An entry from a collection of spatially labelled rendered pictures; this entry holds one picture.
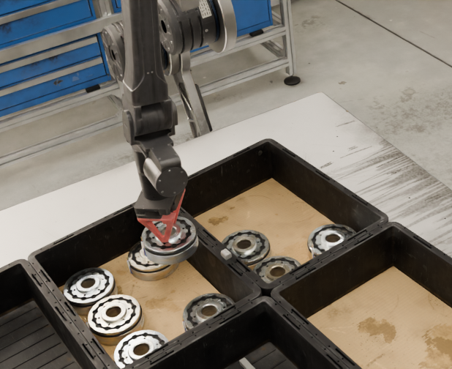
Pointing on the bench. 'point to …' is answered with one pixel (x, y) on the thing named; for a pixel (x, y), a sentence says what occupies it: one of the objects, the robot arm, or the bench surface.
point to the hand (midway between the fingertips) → (167, 229)
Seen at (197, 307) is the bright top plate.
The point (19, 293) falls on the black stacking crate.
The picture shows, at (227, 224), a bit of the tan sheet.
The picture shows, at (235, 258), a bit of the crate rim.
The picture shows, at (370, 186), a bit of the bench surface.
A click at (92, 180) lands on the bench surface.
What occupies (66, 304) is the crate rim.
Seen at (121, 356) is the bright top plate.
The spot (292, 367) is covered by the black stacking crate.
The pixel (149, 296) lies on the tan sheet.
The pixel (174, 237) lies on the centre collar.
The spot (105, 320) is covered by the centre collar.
